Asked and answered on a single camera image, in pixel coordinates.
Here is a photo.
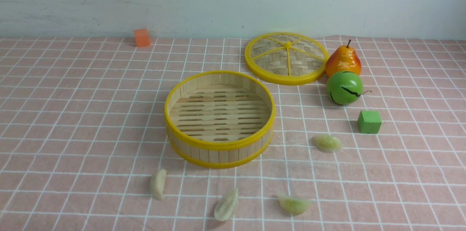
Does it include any pale green dumpling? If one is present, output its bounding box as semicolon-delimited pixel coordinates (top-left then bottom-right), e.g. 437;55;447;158
312;134;343;153

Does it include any white dumpling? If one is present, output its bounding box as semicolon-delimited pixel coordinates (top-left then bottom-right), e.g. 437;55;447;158
214;187;239;221
150;169;167;200

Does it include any green dumpling front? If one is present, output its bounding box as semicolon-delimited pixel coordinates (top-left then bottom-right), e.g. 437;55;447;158
277;193;312;215

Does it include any bamboo steamer tray yellow rim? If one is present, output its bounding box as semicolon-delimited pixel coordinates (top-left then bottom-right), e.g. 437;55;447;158
164;70;276;168

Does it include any woven bamboo steamer lid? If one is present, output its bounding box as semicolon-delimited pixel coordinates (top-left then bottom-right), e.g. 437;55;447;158
244;32;329;86

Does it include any orange foam cube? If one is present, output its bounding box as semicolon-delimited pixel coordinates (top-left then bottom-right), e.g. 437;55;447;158
134;28;150;47

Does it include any green toy apple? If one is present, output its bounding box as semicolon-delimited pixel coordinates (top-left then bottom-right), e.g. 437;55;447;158
326;71;371;105

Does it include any orange yellow toy pear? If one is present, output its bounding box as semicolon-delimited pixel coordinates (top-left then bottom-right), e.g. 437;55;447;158
325;39;362;77

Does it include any green foam cube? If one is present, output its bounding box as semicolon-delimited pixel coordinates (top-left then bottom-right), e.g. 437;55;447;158
357;110;382;134

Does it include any pink checkered tablecloth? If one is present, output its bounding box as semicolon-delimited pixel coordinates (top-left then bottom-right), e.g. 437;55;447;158
0;37;466;231

